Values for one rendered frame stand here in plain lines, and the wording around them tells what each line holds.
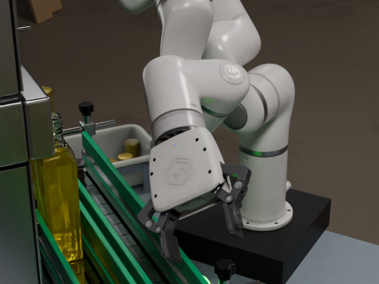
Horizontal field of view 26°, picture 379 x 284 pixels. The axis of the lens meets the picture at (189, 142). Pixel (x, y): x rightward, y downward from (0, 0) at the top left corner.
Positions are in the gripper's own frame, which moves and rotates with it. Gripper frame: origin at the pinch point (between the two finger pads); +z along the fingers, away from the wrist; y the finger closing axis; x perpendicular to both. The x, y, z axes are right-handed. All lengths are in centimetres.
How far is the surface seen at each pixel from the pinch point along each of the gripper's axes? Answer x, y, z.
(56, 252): 7.4, -27.6, -11.8
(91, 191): 31, -34, -35
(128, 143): 57, -38, -60
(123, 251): 12.6, -19.0, -10.1
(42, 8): 238, -179, -313
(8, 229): -32.6, -4.9, 7.3
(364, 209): 205, -20, -89
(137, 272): 11.1, -16.3, -5.2
